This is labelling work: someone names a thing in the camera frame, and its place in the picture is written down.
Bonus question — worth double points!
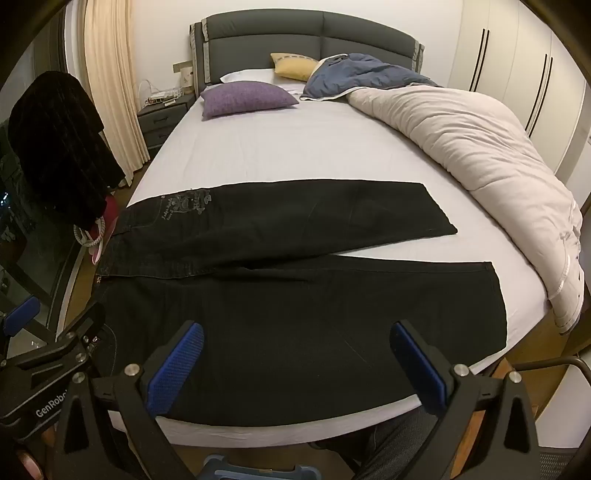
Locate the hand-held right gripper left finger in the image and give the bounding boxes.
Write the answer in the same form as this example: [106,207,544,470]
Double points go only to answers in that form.
[48,320,206,480]

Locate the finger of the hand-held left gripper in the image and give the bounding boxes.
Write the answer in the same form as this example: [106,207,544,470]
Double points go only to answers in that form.
[0,296,41,342]
[60,302,108,343]

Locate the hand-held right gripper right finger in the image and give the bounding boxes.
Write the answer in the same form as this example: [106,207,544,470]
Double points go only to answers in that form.
[389,320,541,480]

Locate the black denim pants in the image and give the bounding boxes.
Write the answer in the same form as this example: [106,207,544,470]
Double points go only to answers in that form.
[90,179,509,423]

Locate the person's left hand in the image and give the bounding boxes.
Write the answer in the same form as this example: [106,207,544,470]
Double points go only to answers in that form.
[16,450,43,480]

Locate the glass sliding door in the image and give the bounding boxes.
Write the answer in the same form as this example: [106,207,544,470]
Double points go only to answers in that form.
[0,28,93,352]

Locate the person's leg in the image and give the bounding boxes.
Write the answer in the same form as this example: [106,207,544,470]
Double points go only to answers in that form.
[314,406,439,480]

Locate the pink cloth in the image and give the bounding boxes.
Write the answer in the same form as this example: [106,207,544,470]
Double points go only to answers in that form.
[88,194,118,264]

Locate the black mesh chair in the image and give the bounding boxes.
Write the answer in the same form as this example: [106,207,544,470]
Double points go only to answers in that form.
[505,353,591,480]

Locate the black hanging garment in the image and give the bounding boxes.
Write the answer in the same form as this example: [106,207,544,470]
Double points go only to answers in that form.
[8,71,126,229]

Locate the grey nightstand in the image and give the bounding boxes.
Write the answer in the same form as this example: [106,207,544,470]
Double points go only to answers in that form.
[137,95,197,149]

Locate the beige comforter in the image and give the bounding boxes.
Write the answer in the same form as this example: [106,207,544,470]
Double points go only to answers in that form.
[346,85,585,335]

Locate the white basket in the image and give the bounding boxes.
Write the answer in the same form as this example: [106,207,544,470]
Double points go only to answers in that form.
[139,79,185,106]

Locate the cream curtain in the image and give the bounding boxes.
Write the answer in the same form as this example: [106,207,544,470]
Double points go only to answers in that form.
[83,0,151,174]

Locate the bed with white sheet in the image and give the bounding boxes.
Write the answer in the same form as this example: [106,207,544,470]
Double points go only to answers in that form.
[92,80,583,448]

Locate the purple pillow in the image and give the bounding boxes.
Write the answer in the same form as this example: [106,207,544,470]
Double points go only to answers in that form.
[199,80,300,121]

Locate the white pillow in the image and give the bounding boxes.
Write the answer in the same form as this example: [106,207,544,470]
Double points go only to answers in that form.
[219,69,308,93]

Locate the blue blanket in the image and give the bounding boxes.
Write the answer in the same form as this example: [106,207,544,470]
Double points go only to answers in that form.
[300,53,444,101]

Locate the yellow pillow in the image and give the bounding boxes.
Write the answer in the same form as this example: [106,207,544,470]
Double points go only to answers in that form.
[270,52,320,81]

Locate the white wardrobe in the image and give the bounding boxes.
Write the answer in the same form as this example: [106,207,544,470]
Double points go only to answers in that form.
[445,0,591,181]

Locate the grey padded headboard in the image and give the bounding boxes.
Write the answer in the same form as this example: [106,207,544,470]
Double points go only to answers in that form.
[188,9,426,95]

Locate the white braided cord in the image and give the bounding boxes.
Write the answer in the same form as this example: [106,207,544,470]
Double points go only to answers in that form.
[73,218,107,248]

